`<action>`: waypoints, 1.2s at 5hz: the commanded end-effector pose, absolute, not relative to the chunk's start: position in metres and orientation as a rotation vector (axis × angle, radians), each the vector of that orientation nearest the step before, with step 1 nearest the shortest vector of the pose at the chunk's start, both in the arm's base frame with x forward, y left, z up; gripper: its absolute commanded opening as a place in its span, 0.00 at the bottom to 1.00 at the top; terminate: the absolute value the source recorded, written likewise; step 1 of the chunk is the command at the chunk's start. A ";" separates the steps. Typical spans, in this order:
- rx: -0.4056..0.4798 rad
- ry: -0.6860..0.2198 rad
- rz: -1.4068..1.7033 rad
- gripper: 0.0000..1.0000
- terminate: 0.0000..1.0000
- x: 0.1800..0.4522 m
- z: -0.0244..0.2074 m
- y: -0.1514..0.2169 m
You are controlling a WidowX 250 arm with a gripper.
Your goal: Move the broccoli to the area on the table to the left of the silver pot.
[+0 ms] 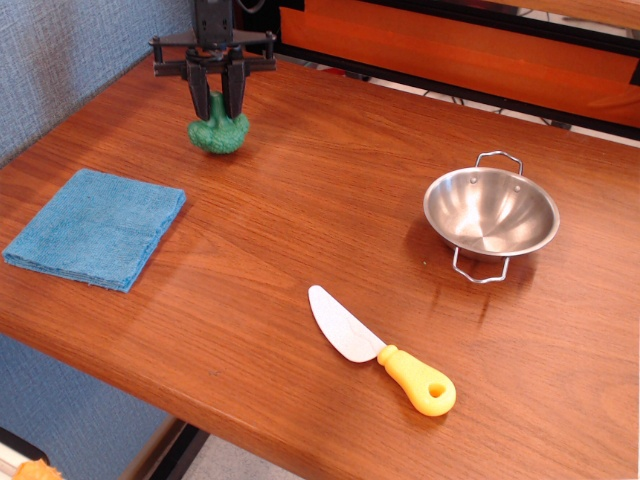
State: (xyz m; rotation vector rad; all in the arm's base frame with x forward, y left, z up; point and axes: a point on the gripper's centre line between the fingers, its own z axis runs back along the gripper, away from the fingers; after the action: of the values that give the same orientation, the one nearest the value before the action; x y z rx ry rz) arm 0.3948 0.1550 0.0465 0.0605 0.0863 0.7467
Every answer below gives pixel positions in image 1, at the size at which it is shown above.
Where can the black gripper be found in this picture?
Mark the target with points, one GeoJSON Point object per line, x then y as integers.
{"type": "Point", "coordinates": [213, 45]}

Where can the green toy broccoli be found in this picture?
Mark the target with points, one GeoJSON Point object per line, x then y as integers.
{"type": "Point", "coordinates": [219, 134]}

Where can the blue folded cloth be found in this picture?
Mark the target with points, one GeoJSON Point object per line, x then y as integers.
{"type": "Point", "coordinates": [99, 229]}

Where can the orange toy at corner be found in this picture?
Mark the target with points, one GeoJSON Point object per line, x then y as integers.
{"type": "Point", "coordinates": [36, 470]}

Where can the steel bowl with handles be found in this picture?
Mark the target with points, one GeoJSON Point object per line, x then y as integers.
{"type": "Point", "coordinates": [491, 212]}

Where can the orange panel black frame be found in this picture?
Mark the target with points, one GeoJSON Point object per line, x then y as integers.
{"type": "Point", "coordinates": [507, 54]}

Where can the yellow handled toy knife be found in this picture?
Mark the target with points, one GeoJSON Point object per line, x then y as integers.
{"type": "Point", "coordinates": [430, 391]}

